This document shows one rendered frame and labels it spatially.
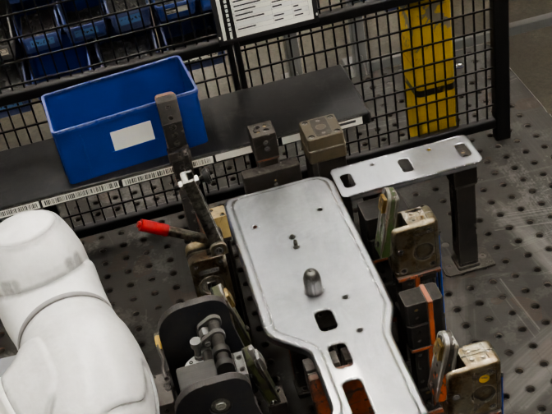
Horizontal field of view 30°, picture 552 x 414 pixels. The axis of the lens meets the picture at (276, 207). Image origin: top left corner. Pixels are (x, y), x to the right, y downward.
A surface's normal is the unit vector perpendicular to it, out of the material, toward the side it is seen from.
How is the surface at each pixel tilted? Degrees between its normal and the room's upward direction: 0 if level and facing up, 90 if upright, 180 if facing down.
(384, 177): 0
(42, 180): 0
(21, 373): 22
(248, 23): 90
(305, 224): 0
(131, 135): 90
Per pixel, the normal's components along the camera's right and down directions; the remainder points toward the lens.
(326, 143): 0.22, 0.55
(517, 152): -0.15, -0.78
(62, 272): 0.72, 0.27
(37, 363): -0.47, -0.56
